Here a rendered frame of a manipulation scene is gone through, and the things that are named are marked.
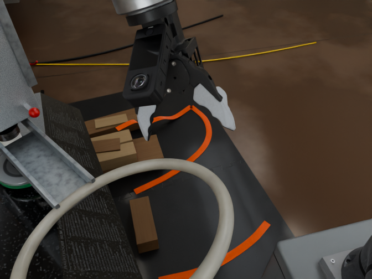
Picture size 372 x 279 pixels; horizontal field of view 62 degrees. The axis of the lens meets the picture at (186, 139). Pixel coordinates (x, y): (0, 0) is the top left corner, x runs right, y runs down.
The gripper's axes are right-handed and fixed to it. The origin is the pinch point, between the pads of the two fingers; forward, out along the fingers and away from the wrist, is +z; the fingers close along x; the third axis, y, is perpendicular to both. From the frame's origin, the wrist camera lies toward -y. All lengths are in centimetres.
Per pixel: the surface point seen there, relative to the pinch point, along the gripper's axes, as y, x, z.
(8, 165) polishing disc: 33, 89, 22
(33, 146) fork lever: 26, 63, 12
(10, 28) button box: 31, 52, -22
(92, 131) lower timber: 136, 133, 66
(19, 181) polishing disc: 27, 81, 26
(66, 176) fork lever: 18, 48, 19
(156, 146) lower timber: 131, 83, 84
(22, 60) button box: 32, 55, -13
